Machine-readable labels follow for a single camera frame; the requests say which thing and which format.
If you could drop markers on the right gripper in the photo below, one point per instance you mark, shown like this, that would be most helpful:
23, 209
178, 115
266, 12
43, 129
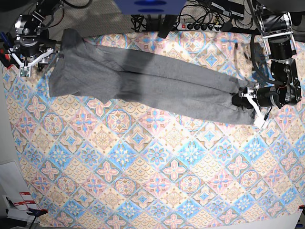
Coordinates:
31, 52

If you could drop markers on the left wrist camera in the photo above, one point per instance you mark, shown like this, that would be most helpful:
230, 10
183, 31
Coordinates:
260, 123

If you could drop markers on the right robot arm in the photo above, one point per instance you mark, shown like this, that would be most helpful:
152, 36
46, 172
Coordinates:
37, 23

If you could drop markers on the black centre post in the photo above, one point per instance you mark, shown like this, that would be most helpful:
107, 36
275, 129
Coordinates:
167, 25

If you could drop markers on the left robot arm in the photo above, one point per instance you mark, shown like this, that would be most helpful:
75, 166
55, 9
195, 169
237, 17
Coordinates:
275, 27

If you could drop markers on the white power strip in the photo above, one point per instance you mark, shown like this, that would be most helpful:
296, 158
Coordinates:
188, 26

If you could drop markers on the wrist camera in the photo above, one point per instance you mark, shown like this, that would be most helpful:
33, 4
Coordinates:
260, 123
25, 71

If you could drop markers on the red table clamp left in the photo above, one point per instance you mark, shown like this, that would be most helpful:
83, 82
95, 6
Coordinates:
5, 60

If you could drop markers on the grey T-shirt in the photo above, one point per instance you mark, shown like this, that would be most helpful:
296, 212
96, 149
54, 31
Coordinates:
106, 73

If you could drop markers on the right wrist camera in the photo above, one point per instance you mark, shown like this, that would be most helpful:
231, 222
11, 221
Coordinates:
25, 71

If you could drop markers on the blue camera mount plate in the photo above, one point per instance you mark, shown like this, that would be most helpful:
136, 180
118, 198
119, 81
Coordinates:
134, 7

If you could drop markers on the patterned tile tablecloth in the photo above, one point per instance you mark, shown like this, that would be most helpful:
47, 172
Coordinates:
122, 165

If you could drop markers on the white box with labels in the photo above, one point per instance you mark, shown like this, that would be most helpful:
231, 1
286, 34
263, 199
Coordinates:
13, 184

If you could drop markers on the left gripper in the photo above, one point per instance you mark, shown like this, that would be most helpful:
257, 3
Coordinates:
262, 100

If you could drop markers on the blue orange clamp bottom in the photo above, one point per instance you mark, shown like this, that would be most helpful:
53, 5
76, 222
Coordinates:
36, 212

